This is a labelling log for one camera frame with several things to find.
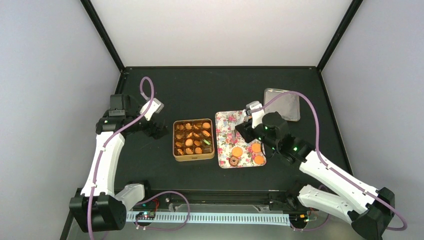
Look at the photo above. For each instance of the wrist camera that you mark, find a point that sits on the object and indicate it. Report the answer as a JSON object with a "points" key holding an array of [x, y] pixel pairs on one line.
{"points": [[256, 111], [150, 108]]}

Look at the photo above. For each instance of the chocolate donut cookie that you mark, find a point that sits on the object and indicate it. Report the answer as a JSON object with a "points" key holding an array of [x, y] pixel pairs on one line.
{"points": [[234, 161]]}

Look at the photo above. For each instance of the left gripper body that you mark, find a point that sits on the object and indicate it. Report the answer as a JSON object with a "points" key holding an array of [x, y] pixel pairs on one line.
{"points": [[149, 132]]}

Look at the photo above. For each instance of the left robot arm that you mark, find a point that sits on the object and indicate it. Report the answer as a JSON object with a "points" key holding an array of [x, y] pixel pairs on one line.
{"points": [[99, 208]]}

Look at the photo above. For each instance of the silver tin lid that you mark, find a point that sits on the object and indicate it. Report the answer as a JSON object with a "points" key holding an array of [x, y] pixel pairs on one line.
{"points": [[288, 105]]}

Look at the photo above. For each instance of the gold cookie tin with tray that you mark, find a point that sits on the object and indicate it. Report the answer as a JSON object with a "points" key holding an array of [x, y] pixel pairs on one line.
{"points": [[188, 138]]}

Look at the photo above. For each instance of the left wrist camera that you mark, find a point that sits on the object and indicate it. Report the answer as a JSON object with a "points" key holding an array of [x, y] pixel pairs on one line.
{"points": [[150, 108]]}

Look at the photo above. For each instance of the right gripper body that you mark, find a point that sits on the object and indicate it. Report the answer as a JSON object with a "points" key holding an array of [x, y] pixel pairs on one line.
{"points": [[247, 136]]}

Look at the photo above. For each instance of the white slotted cable duct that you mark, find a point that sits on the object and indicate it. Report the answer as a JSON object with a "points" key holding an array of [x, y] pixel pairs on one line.
{"points": [[277, 219]]}

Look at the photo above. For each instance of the floral serving tray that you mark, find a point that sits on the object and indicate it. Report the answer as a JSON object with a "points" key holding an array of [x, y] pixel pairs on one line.
{"points": [[250, 154]]}

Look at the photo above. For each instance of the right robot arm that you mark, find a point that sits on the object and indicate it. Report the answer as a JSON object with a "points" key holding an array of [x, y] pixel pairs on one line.
{"points": [[367, 209]]}

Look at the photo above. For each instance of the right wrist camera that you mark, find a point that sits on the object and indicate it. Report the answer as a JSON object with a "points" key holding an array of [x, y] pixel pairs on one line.
{"points": [[256, 111]]}

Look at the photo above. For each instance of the white and metal tongs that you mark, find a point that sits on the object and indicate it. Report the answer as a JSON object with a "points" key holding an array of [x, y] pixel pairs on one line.
{"points": [[235, 136]]}

